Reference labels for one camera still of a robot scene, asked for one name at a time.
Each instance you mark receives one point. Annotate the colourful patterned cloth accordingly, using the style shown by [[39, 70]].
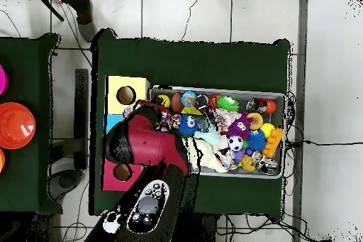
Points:
[[224, 118]]

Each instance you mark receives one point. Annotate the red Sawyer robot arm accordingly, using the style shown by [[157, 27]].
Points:
[[153, 145]]

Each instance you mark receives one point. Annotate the wooden box with three holes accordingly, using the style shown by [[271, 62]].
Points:
[[133, 83]]

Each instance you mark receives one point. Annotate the shallow metal mesh bin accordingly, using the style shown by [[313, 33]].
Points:
[[215, 172]]

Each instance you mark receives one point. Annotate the yellow ball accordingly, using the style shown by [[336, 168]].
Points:
[[165, 100]]

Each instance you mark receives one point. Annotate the globe print ball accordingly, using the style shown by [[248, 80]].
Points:
[[188, 98]]

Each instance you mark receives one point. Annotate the blue spiky toy with eyes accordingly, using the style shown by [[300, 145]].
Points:
[[188, 124]]

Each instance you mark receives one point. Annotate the dark green table cloth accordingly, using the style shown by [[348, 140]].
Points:
[[25, 68], [198, 63]]

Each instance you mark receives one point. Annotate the black monitor on stand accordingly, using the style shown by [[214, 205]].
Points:
[[81, 111]]

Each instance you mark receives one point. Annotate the green spiky toy with eye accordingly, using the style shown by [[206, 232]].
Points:
[[227, 103]]

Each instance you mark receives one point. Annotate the cream knit cloth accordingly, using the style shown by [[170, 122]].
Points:
[[210, 156]]

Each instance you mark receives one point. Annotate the purple spiky monster toy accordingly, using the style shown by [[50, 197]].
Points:
[[240, 125]]

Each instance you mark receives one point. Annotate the black and white soccer ball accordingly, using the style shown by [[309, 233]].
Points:
[[235, 143]]

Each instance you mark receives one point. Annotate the person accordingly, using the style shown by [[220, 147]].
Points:
[[80, 3]]

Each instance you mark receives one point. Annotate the black rod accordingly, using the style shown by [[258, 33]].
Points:
[[54, 12]]

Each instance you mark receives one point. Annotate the pink plastic bowl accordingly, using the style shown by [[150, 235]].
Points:
[[2, 80]]

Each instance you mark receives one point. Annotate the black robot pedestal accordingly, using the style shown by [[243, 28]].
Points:
[[207, 230]]

